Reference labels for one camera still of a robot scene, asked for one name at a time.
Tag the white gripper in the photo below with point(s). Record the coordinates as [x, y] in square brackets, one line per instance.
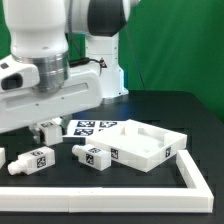
[25, 107]

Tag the white square tabletop part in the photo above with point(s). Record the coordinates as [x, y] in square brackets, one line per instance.
[138, 145]

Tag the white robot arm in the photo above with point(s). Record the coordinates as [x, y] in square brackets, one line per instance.
[63, 58]

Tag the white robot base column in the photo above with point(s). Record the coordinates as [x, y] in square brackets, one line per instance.
[105, 50]

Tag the white block at left edge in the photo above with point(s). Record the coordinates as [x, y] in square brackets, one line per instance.
[2, 157]

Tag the white fiducial marker sheet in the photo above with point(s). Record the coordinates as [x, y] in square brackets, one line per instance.
[83, 128]

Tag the green backdrop curtain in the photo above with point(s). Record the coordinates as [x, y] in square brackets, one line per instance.
[168, 45]

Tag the white L-shaped obstacle fence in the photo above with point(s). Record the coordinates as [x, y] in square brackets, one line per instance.
[195, 197]

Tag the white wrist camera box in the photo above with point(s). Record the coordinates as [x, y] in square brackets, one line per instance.
[15, 75]

